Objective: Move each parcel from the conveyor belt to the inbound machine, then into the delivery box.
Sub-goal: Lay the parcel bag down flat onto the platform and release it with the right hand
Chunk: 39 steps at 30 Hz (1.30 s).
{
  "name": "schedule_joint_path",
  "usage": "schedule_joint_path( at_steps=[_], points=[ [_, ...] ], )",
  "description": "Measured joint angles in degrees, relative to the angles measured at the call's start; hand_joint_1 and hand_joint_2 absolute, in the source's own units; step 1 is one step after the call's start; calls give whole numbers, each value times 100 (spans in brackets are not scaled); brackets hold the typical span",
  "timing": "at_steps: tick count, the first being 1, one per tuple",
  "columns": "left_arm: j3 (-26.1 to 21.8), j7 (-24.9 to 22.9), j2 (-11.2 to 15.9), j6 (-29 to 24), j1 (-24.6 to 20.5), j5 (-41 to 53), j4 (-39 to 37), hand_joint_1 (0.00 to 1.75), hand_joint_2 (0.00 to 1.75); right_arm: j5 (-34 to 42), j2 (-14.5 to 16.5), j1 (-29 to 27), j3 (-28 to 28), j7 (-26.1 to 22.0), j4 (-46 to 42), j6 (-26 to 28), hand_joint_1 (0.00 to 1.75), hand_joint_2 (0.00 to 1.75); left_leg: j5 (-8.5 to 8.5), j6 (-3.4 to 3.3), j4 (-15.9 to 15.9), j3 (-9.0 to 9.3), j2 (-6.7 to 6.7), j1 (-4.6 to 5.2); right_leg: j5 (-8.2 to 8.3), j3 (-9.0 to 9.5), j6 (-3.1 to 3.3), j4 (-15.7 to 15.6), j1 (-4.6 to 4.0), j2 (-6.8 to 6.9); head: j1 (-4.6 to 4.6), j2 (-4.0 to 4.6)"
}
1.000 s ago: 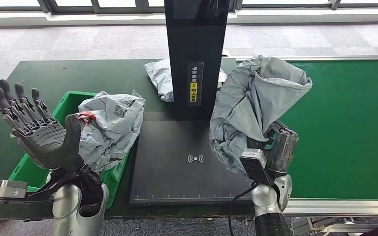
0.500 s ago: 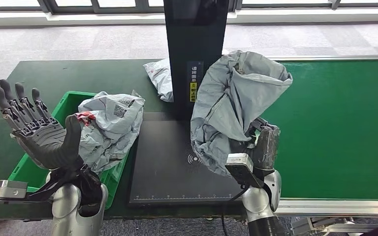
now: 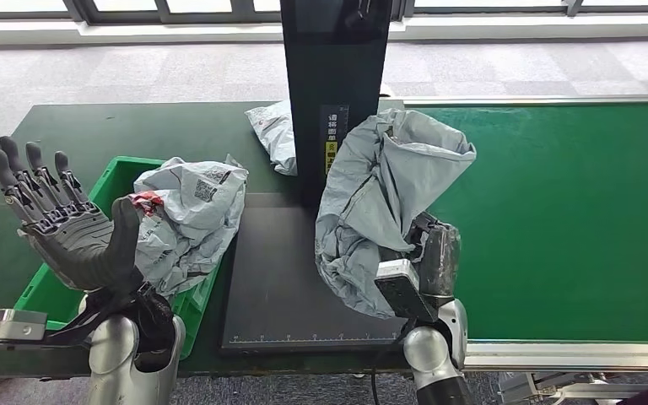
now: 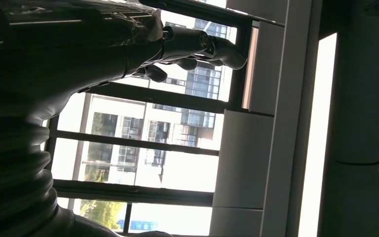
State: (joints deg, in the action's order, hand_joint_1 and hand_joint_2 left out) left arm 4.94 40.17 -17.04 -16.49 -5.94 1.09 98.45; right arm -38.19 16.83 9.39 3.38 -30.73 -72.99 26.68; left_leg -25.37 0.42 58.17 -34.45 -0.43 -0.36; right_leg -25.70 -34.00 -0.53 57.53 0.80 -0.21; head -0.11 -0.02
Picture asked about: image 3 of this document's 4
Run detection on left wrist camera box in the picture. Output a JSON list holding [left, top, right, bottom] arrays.
[[0, 308, 49, 343]]

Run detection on white parcel bag promise print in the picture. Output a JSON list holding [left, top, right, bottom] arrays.
[[131, 155, 250, 297]]

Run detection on white parcel bag black stripes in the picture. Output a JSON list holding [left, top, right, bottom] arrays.
[[244, 100, 299, 177]]

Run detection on green plastic crate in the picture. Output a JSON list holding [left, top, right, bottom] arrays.
[[13, 156, 224, 362]]

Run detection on dark window frame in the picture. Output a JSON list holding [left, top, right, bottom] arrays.
[[0, 0, 648, 26]]

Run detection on black inbound scanner machine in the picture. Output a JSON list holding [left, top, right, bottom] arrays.
[[220, 0, 414, 357]]

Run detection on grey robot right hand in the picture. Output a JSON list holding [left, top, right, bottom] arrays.
[[410, 212, 463, 310]]

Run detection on aluminium conveyor side rail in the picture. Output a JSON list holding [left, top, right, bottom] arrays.
[[462, 341, 648, 405], [399, 94, 648, 107]]

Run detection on green conveyor belt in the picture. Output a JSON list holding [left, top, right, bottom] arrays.
[[413, 102, 648, 343]]

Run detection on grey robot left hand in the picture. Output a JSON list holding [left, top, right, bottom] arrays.
[[0, 135, 146, 294]]

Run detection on white parcel red print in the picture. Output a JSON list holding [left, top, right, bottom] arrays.
[[128, 191, 167, 218]]

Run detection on dark green table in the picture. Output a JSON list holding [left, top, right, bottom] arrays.
[[0, 100, 465, 378]]

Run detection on plain grey parcel bag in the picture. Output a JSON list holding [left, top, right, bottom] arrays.
[[314, 109, 478, 321]]

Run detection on yellow black instruction label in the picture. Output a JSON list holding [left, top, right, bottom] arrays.
[[319, 105, 351, 176]]

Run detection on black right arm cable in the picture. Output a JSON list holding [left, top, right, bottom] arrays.
[[368, 329, 414, 405]]

